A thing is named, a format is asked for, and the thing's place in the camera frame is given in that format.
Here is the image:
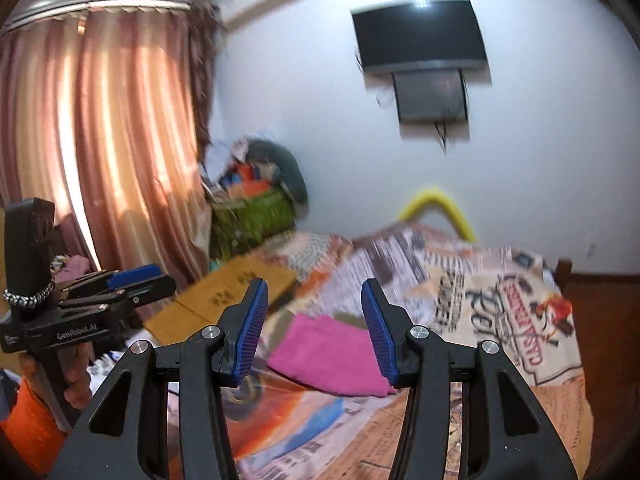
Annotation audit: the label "small black wall monitor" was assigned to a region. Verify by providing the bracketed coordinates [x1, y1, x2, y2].
[392, 69, 470, 123]

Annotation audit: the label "grey cloth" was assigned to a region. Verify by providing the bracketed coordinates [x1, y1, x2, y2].
[247, 139, 309, 207]

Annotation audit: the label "green storage bag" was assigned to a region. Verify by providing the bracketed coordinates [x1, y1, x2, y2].
[209, 189, 297, 262]

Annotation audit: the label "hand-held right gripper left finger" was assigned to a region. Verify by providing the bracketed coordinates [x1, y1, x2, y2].
[47, 278, 270, 480]

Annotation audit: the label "black monitor cable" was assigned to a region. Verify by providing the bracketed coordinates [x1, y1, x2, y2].
[433, 119, 453, 153]

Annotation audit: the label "black wall television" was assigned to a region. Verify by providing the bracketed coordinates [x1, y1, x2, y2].
[351, 0, 489, 74]

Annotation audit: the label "mustard yellow garment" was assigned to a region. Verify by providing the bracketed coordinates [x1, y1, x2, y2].
[143, 262, 297, 344]

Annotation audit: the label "white clothes pile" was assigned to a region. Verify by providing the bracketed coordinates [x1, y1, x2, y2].
[199, 134, 251, 196]

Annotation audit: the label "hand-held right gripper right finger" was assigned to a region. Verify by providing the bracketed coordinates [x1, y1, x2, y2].
[360, 278, 579, 480]

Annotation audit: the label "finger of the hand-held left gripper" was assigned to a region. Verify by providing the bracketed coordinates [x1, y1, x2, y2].
[54, 263, 164, 299]
[59, 278, 177, 312]

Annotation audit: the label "person's left hand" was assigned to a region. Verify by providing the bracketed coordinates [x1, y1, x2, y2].
[20, 345, 94, 414]

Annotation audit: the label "wooden bed post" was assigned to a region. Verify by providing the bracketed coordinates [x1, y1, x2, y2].
[552, 258, 574, 288]

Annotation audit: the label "orange box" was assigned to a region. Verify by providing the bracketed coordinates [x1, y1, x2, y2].
[231, 162, 270, 199]

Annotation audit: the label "pink pants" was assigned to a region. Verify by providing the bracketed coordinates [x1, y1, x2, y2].
[267, 314, 397, 398]

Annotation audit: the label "orange pink curtain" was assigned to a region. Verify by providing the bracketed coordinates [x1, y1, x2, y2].
[0, 6, 212, 293]

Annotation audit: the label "yellow foam tube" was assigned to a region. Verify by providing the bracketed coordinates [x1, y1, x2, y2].
[397, 187, 477, 244]

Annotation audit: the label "printed blanket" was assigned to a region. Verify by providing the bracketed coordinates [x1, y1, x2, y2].
[165, 222, 596, 480]

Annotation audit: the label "dark patterned curtain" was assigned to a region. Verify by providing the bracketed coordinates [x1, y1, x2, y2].
[187, 2, 227, 163]

